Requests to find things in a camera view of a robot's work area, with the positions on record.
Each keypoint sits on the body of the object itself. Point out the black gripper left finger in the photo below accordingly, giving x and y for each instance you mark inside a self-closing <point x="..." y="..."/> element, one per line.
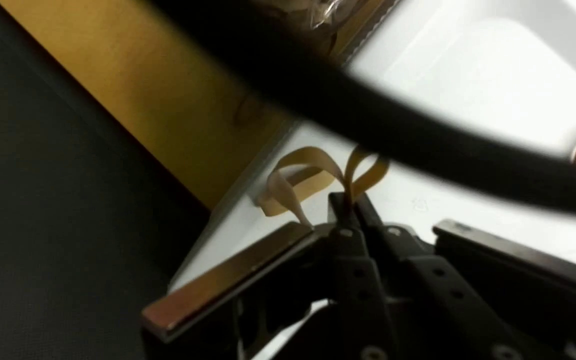
<point x="234" y="280"/>

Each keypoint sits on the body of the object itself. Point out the white plastic box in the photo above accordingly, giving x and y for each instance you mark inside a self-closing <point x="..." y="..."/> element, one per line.
<point x="500" y="80"/>

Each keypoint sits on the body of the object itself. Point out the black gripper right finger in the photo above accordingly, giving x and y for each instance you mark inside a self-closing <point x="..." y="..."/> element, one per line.
<point x="500" y="293"/>

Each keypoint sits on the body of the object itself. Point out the wide tan rubber band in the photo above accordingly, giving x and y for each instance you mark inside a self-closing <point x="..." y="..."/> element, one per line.
<point x="301" y="157"/>

